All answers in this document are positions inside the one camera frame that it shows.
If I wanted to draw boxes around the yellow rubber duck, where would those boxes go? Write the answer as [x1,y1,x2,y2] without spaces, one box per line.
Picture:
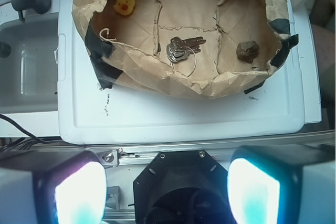
[113,0,135,16]

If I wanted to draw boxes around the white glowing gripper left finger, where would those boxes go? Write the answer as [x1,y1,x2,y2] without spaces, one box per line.
[1,151,107,223]

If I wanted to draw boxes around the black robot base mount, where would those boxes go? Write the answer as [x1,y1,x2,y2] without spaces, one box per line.
[133,150,234,223]

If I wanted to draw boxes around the brown rock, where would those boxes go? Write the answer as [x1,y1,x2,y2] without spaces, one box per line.
[236,40,260,63]

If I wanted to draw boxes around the silver keys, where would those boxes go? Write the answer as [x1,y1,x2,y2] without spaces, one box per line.
[166,36,206,77]

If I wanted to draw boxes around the clear plastic bin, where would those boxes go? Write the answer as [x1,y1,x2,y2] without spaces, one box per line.
[1,13,58,114]

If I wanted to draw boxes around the brown paper bag tray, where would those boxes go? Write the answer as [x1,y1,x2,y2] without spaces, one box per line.
[72,0,299,99]

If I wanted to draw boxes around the black cable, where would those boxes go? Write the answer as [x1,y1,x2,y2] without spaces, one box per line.
[0,113,69,154]

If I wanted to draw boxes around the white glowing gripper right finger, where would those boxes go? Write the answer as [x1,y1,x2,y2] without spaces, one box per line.
[227,144,335,223]

